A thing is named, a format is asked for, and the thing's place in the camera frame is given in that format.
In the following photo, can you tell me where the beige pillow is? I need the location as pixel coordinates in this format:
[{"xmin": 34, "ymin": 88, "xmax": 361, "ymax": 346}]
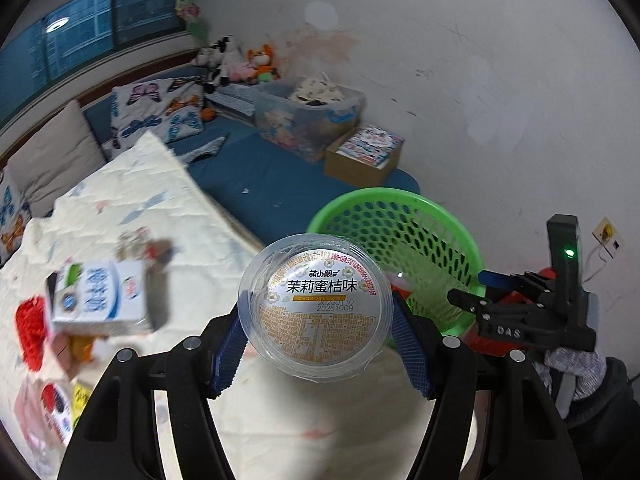
[{"xmin": 6, "ymin": 100, "xmax": 108, "ymax": 217}]

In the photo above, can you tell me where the white blue milk carton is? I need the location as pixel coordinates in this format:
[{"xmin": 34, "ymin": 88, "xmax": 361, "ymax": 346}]
[{"xmin": 46, "ymin": 260, "xmax": 155, "ymax": 336}]

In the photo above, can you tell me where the pink plush toy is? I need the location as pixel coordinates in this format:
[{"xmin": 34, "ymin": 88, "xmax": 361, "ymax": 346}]
[{"xmin": 230, "ymin": 62, "xmax": 259, "ymax": 84}]

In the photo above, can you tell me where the green plastic mesh basket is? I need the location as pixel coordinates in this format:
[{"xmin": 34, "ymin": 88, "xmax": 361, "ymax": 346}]
[{"xmin": 305, "ymin": 187, "xmax": 485, "ymax": 351}]

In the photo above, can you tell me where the orange fox plush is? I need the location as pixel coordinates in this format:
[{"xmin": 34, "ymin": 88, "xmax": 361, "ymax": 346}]
[{"xmin": 247, "ymin": 44, "xmax": 281, "ymax": 83}]

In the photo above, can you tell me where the thin white cable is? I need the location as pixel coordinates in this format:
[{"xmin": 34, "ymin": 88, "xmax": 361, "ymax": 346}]
[{"xmin": 582, "ymin": 246, "xmax": 615, "ymax": 286}]

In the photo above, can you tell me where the small butterfly print pillow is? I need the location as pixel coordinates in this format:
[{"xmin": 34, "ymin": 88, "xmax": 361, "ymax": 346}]
[{"xmin": 0, "ymin": 167, "xmax": 34, "ymax": 267}]

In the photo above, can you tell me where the wall socket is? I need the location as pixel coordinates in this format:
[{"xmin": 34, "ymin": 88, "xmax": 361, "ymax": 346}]
[{"xmin": 592, "ymin": 217, "xmax": 626, "ymax": 256}]

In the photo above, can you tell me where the pink snack packet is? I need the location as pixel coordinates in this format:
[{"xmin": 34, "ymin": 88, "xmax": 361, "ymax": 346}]
[{"xmin": 14, "ymin": 380, "xmax": 76, "ymax": 450}]

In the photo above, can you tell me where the clear plastic jelly cup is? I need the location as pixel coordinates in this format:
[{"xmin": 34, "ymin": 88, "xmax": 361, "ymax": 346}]
[{"xmin": 237, "ymin": 234, "xmax": 395, "ymax": 381}]

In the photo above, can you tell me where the cream quilted blanket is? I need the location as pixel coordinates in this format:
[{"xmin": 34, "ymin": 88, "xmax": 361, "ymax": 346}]
[{"xmin": 0, "ymin": 130, "xmax": 490, "ymax": 480}]

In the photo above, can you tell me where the clear plastic storage bin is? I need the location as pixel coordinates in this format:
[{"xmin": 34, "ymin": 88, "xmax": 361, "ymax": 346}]
[{"xmin": 252, "ymin": 77, "xmax": 367, "ymax": 162}]

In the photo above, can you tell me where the blue bed mattress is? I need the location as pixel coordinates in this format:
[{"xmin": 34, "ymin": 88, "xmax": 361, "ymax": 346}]
[{"xmin": 82, "ymin": 52, "xmax": 421, "ymax": 257}]

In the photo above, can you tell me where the large butterfly print pillow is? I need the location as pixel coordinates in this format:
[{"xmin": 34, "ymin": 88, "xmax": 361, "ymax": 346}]
[{"xmin": 109, "ymin": 76, "xmax": 207, "ymax": 152}]

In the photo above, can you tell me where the pale pink wrapper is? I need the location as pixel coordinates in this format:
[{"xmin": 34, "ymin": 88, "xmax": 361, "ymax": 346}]
[{"xmin": 50, "ymin": 334, "xmax": 81, "ymax": 381}]

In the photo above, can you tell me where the brown wooden headboard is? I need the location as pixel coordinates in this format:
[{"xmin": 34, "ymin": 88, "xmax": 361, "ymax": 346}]
[{"xmin": 0, "ymin": 46, "xmax": 197, "ymax": 163}]

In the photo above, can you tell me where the person's right forearm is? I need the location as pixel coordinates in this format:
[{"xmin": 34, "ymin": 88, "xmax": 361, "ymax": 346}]
[{"xmin": 565, "ymin": 357, "xmax": 640, "ymax": 480}]

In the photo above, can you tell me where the person's right hand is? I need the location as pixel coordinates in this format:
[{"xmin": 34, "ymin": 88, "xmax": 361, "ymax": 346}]
[{"xmin": 542, "ymin": 347, "xmax": 608, "ymax": 402}]

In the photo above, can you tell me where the stack of colourful books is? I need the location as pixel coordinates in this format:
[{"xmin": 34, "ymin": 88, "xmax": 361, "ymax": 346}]
[{"xmin": 337, "ymin": 125, "xmax": 405, "ymax": 169}]

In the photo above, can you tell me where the red white snack wrapper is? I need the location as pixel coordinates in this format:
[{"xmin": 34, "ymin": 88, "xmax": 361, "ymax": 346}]
[{"xmin": 392, "ymin": 272, "xmax": 417, "ymax": 297}]

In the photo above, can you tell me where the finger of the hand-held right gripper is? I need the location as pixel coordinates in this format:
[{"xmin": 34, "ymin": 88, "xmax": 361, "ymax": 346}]
[
  {"xmin": 477, "ymin": 269, "xmax": 551, "ymax": 296},
  {"xmin": 446, "ymin": 287, "xmax": 493, "ymax": 318}
]

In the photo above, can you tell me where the cream patterned cloth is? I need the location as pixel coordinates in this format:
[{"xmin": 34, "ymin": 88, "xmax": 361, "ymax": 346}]
[{"xmin": 290, "ymin": 74, "xmax": 347, "ymax": 107}]

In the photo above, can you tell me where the black white cow plush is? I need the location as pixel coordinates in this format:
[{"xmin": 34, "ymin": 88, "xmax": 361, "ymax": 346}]
[{"xmin": 192, "ymin": 35, "xmax": 246, "ymax": 93}]

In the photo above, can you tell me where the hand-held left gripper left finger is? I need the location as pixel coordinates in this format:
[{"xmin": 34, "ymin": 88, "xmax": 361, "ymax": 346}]
[{"xmin": 59, "ymin": 306, "xmax": 251, "ymax": 480}]

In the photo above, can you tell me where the grey sock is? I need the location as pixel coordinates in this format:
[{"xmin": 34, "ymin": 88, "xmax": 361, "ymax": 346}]
[{"xmin": 180, "ymin": 132, "xmax": 231, "ymax": 163}]

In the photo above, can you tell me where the cardboard box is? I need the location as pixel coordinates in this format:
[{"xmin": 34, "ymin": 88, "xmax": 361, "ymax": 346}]
[{"xmin": 324, "ymin": 124, "xmax": 406, "ymax": 189}]

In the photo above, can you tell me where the red crumpled wrapper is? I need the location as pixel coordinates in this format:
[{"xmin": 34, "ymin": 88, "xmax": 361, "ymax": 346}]
[{"xmin": 14, "ymin": 296, "xmax": 55, "ymax": 372}]

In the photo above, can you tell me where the grey patterned board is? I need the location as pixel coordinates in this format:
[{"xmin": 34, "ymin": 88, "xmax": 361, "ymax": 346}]
[{"xmin": 207, "ymin": 82, "xmax": 263, "ymax": 118}]

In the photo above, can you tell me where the window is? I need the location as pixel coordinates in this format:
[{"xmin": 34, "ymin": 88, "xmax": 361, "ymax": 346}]
[{"xmin": 0, "ymin": 0, "xmax": 182, "ymax": 131}]

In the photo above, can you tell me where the hanging flower decoration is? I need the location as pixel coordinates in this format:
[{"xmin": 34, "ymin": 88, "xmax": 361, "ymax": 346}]
[{"xmin": 174, "ymin": 0, "xmax": 211, "ymax": 43}]

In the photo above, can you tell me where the yellow packet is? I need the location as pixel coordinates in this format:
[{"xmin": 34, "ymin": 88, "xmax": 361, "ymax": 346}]
[{"xmin": 71, "ymin": 380, "xmax": 94, "ymax": 428}]

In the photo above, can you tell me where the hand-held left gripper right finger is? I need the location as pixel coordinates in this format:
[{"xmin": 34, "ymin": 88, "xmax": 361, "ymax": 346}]
[{"xmin": 390, "ymin": 291, "xmax": 586, "ymax": 480}]

